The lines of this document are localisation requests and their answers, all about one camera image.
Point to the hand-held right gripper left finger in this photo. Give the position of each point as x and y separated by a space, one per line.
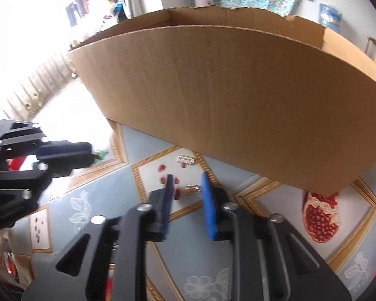
168 207

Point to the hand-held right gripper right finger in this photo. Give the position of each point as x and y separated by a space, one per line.
208 210

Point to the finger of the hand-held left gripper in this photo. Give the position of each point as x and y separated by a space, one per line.
18 182
65 150

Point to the brown cardboard box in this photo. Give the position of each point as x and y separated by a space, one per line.
222 100

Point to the metal balcony railing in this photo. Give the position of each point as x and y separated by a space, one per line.
34 84

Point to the printed grey tablecloth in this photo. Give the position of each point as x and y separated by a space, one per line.
91 225

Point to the dark pile of clothes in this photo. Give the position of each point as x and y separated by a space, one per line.
117 9

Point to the blue labelled water jug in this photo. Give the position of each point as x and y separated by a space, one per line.
330 17

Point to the wooden chair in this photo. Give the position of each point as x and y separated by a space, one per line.
370 47

